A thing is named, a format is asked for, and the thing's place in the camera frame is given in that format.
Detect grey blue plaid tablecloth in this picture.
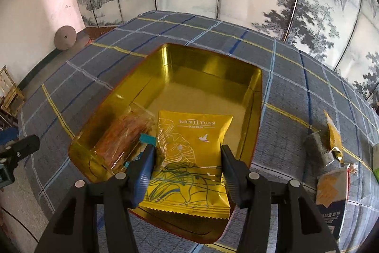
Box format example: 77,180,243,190
18,11,378,252

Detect blue orange snack box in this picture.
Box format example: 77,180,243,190
316,164,358,241

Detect round grey disc on floor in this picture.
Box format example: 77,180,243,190
54,25,77,51

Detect yellow Wanjiyuan snack packet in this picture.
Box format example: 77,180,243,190
140,110,233,219

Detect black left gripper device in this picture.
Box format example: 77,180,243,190
0,135,41,188

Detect wooden frame furniture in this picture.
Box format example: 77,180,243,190
1,65,26,118

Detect gold toffee tin, red sides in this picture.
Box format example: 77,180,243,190
67,42,263,245

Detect clear packet of orange snacks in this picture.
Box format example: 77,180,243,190
94,109,154,171

